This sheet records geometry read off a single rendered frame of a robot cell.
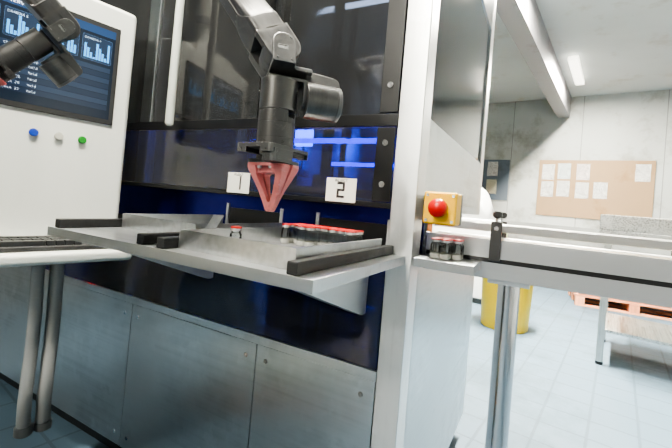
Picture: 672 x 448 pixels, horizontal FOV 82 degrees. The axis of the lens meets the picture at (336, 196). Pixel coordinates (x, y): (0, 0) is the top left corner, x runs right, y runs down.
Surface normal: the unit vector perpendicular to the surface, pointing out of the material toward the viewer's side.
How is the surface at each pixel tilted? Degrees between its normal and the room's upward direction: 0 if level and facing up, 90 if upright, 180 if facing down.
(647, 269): 90
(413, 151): 90
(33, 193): 90
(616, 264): 90
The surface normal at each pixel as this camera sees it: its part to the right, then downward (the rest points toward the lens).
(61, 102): 0.78, 0.06
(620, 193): -0.59, -0.06
